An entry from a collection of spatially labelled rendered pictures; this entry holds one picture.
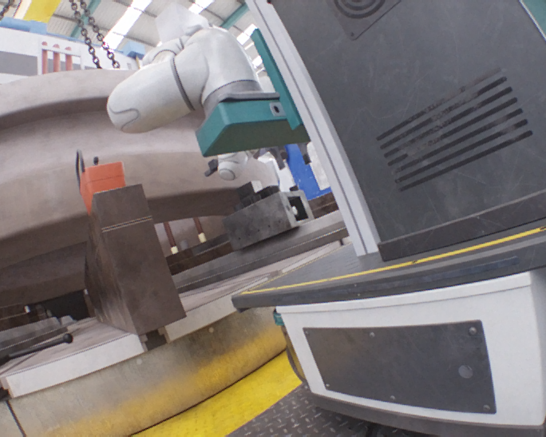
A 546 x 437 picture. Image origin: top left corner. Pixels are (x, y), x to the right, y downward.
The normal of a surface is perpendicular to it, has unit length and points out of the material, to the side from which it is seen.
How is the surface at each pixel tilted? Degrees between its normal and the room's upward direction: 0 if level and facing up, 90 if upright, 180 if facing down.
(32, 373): 90
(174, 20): 90
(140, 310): 90
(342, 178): 90
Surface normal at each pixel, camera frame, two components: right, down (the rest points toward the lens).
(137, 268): 0.56, -0.28
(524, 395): -0.79, 0.25
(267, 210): -0.48, 0.11
